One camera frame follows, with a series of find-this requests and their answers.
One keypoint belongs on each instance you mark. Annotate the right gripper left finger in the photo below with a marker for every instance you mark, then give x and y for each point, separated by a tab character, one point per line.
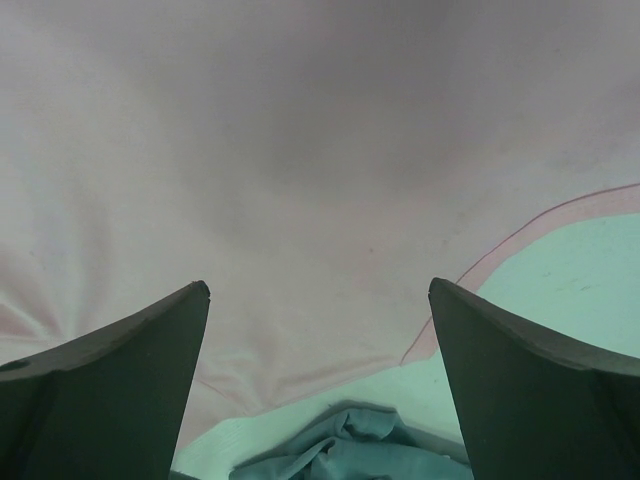
108	404

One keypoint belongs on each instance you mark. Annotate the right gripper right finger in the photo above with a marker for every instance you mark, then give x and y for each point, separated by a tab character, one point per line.
533	403

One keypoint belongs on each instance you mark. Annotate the pink t shirt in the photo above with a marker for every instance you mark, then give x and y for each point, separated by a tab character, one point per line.
316	163

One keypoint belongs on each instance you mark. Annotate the blue folded t shirt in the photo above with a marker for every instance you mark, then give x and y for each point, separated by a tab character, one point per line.
356	443

